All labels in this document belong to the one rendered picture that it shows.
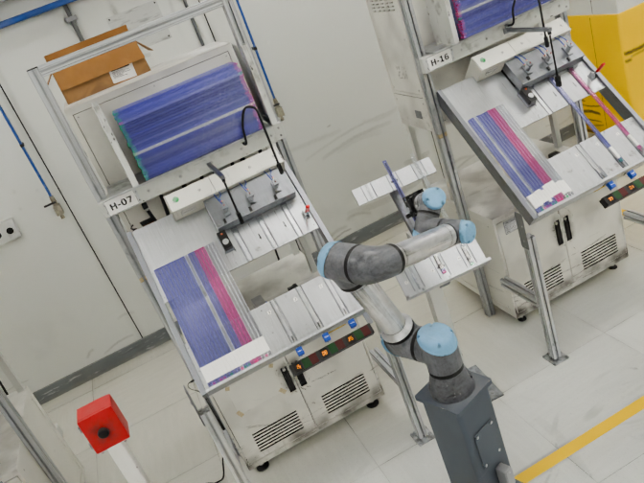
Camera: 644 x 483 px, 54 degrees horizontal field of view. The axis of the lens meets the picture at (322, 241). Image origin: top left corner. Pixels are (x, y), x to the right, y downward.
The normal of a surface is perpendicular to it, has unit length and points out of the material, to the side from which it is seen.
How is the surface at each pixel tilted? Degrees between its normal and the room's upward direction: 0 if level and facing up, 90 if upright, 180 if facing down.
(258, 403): 90
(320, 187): 90
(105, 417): 90
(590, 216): 90
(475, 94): 44
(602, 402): 0
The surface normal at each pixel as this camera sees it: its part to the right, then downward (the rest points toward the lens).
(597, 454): -0.33, -0.85
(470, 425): 0.63, 0.12
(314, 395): 0.35, 0.29
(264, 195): 0.02, -0.39
